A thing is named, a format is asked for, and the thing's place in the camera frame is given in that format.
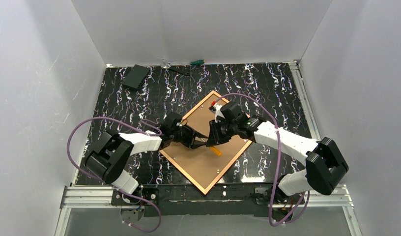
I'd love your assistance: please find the orange screwdriver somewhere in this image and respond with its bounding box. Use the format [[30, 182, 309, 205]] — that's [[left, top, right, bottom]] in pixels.
[[208, 146, 222, 156]]

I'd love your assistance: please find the orange wooden picture frame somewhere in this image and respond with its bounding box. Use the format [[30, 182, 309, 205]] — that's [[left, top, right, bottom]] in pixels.
[[159, 91, 252, 195]]

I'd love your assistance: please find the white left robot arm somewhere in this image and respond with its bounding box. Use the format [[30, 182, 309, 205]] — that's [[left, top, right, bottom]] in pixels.
[[85, 112, 207, 194]]

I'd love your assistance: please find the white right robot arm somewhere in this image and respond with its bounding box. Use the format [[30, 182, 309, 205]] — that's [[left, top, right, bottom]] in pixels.
[[206, 102, 349, 198]]

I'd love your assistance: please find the black flat tool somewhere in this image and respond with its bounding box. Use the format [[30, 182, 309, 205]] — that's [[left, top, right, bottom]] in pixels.
[[169, 67, 190, 76]]

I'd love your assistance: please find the black rectangular box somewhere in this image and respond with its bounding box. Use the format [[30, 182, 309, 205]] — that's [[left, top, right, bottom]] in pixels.
[[122, 64, 150, 91]]

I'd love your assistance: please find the silver metal clip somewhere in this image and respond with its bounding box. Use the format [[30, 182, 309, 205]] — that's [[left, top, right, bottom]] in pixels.
[[160, 59, 171, 69]]

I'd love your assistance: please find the green handled screwdriver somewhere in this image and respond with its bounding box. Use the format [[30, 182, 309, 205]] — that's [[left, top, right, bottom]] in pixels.
[[190, 59, 205, 65]]

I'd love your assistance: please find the aluminium rail right side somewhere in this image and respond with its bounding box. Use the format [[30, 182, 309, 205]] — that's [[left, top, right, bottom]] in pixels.
[[287, 61, 322, 140]]

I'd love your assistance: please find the aluminium rail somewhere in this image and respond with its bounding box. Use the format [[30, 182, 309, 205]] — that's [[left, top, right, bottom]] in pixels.
[[60, 185, 354, 208], [287, 61, 322, 140]]

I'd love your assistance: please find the aluminium rail front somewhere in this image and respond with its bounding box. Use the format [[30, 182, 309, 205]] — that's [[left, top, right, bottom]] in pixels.
[[60, 185, 354, 208]]

